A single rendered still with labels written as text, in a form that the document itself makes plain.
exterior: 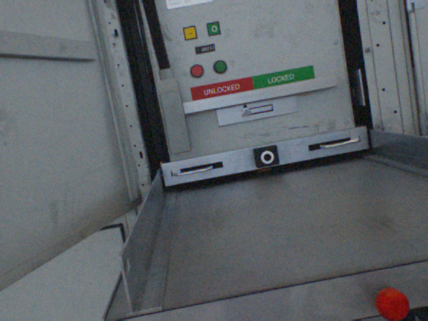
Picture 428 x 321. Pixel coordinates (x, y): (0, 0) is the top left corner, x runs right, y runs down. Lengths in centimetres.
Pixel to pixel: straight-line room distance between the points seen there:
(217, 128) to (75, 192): 42
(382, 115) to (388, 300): 80
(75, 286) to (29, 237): 41
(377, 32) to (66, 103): 76
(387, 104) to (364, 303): 78
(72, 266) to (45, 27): 58
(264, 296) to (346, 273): 10
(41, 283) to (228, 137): 59
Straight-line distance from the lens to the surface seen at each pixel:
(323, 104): 128
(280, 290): 56
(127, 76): 120
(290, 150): 125
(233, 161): 123
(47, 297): 131
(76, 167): 104
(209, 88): 123
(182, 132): 112
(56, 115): 101
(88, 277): 127
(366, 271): 58
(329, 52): 129
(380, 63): 128
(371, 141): 130
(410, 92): 131
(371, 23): 129
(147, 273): 67
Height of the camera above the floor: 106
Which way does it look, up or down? 7 degrees down
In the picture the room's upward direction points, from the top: 10 degrees counter-clockwise
